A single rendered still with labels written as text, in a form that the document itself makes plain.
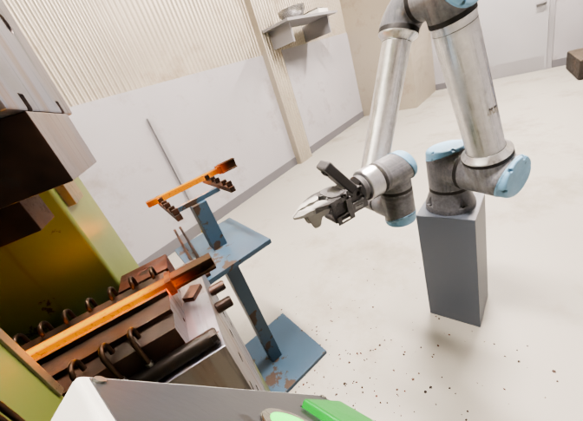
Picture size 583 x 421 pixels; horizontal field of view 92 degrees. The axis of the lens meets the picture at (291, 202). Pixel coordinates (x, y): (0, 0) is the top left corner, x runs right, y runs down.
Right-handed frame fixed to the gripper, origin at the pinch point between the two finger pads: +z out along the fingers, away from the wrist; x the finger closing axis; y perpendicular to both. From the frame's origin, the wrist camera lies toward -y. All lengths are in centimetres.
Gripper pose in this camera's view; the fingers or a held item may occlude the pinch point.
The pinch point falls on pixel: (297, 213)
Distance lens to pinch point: 69.8
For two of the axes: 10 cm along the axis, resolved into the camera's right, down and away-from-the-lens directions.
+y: 3.0, 8.6, 4.0
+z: -8.5, 4.4, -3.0
